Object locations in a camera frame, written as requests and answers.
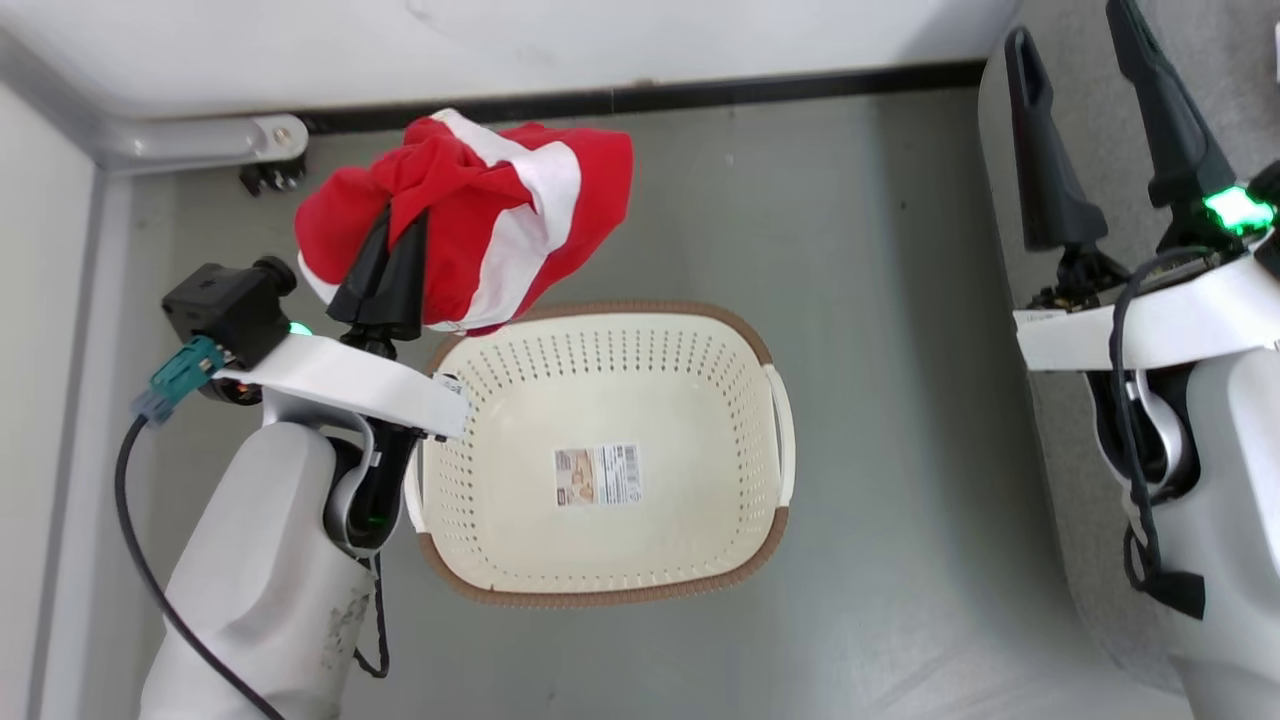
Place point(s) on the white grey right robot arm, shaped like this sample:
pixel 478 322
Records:
pixel 1240 480

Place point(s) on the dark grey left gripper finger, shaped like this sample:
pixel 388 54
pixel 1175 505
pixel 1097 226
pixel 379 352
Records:
pixel 408 290
pixel 360 290

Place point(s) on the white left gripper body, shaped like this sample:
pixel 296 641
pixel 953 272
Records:
pixel 350 375

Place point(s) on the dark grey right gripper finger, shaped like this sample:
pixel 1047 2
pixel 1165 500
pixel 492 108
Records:
pixel 1050 170
pixel 1170 130

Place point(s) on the cream laundry basket brown rim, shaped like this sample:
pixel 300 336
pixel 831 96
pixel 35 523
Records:
pixel 520 500

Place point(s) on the small black caster wheel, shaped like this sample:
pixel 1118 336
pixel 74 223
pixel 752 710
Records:
pixel 270 178

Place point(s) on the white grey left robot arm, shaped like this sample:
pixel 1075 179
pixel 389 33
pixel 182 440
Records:
pixel 260 580

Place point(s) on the grey fabric sofa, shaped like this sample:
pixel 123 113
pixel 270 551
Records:
pixel 1240 80

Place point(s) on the product label sticker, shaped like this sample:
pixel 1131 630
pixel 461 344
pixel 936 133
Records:
pixel 600 475

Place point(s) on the dark grey baseboard strip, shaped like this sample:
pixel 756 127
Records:
pixel 700 95

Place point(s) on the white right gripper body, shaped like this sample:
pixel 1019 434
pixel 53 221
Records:
pixel 1200 310

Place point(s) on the light grey skirting rail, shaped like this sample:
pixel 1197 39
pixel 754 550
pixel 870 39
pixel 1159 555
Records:
pixel 75 450

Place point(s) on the grey metal frame bracket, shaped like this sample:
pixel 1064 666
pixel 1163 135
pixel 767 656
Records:
pixel 190 140

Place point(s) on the red and white clothing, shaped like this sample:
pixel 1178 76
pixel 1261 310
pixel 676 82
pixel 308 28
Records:
pixel 450 190

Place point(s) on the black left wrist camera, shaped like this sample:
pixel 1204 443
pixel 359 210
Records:
pixel 225 305

